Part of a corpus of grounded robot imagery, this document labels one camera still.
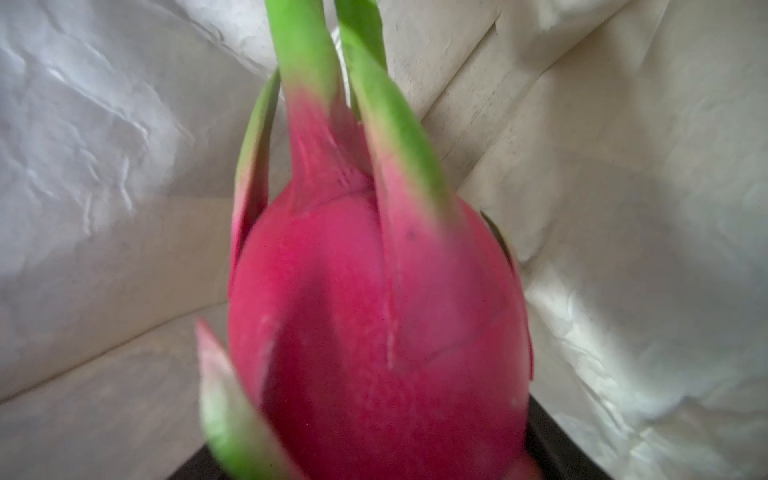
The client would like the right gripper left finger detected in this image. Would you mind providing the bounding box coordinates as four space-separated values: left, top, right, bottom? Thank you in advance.
168 445 230 480

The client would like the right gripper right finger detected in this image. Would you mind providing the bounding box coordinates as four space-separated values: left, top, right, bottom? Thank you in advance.
525 396 611 480

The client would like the pink dragon fruit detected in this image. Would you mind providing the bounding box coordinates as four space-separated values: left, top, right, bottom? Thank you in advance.
196 1 541 479

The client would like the cream canvas grocery bag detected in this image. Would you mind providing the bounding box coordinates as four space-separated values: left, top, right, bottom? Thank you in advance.
1 1 767 479

